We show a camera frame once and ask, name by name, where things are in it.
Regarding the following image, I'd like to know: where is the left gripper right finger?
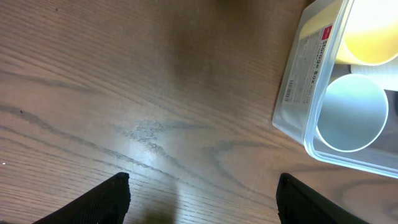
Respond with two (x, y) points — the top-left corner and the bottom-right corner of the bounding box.
(276, 173), (368, 224)

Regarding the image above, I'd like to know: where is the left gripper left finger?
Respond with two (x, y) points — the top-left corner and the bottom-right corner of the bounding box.
(34, 172), (131, 224)

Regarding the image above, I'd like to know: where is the grey-blue plastic cup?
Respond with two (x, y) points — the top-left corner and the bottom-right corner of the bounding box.
(316, 74), (389, 152)

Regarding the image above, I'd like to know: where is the white plastic cup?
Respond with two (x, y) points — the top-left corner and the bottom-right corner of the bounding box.
(351, 57), (398, 91)

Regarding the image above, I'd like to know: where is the yellow plastic cup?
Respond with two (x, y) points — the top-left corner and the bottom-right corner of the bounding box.
(296, 0), (397, 66)

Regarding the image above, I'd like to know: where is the clear plastic storage container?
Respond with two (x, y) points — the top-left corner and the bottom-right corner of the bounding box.
(272, 7), (397, 178)

